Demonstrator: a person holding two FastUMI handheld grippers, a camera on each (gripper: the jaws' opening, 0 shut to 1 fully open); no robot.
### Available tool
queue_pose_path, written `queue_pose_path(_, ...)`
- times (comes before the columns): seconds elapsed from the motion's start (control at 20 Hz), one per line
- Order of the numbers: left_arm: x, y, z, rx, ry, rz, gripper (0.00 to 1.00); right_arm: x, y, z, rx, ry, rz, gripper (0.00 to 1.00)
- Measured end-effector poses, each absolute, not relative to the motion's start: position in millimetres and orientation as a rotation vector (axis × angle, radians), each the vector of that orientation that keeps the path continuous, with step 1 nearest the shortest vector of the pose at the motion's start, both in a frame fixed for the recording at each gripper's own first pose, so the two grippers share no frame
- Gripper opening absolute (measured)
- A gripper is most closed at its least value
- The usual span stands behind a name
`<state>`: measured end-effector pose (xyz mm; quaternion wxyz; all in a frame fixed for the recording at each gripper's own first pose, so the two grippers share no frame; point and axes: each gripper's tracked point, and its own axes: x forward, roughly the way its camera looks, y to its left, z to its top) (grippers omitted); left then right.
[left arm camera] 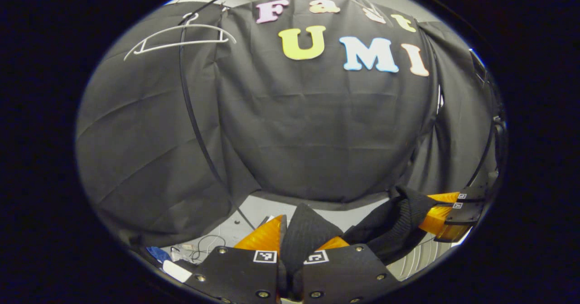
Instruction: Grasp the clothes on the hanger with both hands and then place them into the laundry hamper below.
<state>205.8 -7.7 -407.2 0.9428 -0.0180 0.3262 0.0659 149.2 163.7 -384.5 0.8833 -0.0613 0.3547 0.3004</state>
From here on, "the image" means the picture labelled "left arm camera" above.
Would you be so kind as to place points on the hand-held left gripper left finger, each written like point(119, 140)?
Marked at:
point(235, 272)

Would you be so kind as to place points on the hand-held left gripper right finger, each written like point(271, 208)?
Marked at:
point(344, 272)

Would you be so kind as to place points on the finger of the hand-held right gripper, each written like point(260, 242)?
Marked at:
point(471, 194)
point(464, 213)

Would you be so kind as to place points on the black knit garment with tag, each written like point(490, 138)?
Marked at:
point(308, 236)

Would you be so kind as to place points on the white slatted laundry hamper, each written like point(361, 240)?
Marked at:
point(421, 258)

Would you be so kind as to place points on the black metal clothes rack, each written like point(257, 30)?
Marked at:
point(188, 109)

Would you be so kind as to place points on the white cylindrical object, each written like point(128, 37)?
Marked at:
point(176, 271)

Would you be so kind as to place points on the blue object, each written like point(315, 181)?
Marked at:
point(158, 254)

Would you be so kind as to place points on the black backdrop cloth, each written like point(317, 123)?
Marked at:
point(317, 127)

